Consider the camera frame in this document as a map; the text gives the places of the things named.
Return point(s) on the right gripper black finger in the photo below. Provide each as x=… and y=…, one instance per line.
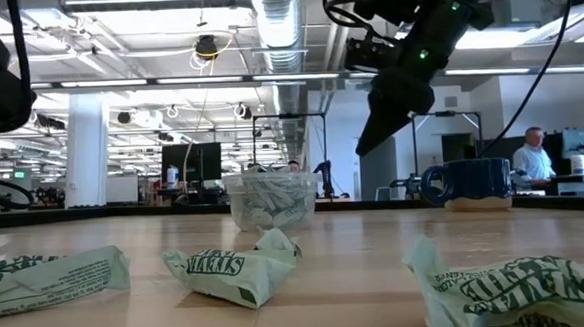
x=367, y=122
x=385, y=121

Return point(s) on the green printed sweetener packet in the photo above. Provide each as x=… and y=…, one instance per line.
x=53, y=283
x=268, y=192
x=504, y=292
x=261, y=217
x=294, y=214
x=276, y=242
x=223, y=274

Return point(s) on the black background robot arm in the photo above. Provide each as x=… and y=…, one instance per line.
x=325, y=174

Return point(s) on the person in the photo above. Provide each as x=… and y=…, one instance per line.
x=293, y=166
x=532, y=163

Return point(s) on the dark blue ceramic mug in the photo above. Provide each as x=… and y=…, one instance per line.
x=473, y=184

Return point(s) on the white square column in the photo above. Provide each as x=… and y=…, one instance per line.
x=86, y=154

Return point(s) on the clear plastic round container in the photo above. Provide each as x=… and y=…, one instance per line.
x=234, y=201

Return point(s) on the black monitor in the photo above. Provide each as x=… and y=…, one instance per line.
x=207, y=160

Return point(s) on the white wipes canister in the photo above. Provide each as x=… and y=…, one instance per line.
x=578, y=164
x=172, y=179

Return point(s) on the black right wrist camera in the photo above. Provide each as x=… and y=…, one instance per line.
x=371, y=54

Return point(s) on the silver ventilation duct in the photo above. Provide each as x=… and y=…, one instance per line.
x=279, y=24

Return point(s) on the black aluminium table frame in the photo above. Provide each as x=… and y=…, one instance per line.
x=124, y=212

